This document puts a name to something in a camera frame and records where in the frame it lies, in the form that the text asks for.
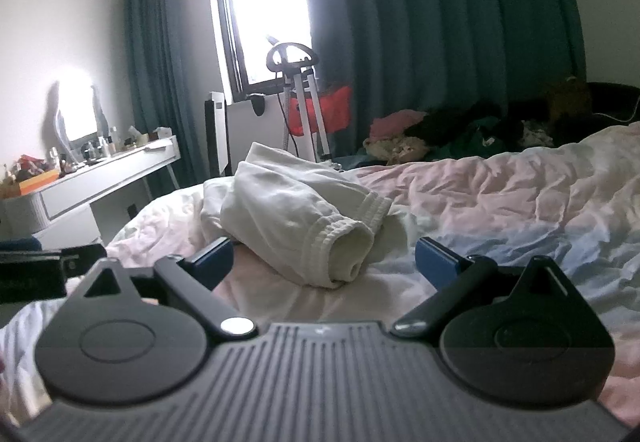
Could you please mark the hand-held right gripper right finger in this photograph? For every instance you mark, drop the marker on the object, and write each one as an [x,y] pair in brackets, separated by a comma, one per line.
[434,263]

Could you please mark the white vanity desk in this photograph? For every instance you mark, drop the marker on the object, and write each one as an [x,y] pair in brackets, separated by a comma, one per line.
[100,182]

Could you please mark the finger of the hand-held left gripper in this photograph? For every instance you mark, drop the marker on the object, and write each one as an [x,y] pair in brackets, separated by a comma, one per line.
[85,259]

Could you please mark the row of cosmetic bottles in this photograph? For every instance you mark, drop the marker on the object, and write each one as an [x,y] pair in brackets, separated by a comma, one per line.
[105,144]

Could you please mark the white patterned garment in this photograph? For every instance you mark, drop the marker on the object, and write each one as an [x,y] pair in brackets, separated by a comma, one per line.
[536,134]

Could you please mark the pink garment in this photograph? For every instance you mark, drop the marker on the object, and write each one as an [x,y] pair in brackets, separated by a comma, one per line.
[395,121]

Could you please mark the white pants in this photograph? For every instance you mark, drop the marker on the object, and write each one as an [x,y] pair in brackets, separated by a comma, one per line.
[280,212]

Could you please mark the lit vanity mirror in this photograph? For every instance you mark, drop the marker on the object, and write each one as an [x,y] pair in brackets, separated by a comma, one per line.
[75,106]

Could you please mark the dark green garment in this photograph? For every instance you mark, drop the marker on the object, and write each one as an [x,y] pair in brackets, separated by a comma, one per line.
[475,134]

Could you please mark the wide teal curtain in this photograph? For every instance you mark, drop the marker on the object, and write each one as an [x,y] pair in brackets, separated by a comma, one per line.
[450,21]

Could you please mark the red bag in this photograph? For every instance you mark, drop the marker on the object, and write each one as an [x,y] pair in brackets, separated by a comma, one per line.
[336,111]

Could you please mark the beige floral garment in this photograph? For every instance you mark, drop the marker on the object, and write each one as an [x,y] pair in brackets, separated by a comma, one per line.
[395,149]

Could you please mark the brown plush toy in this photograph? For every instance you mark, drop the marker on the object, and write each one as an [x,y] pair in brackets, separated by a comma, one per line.
[567,96]

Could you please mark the narrow teal curtain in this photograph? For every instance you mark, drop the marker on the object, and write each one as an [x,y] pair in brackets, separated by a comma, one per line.
[155,71]

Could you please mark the white heater panel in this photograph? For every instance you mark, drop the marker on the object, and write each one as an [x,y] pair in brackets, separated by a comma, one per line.
[247,131]

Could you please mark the white ribbed bin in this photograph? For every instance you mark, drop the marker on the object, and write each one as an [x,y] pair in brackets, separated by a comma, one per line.
[22,214]

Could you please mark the silver tripod stand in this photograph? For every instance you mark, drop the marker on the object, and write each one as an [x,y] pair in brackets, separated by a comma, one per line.
[320,121]

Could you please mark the orange box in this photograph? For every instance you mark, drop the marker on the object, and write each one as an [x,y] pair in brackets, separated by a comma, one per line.
[37,181]

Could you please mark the tissue box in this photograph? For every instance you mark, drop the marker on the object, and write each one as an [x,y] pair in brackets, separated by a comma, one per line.
[161,134]

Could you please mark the black garment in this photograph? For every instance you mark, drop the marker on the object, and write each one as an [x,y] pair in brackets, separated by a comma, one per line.
[460,119]

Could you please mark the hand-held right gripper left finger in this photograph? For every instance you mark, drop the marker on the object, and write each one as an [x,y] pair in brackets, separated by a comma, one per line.
[214,263]

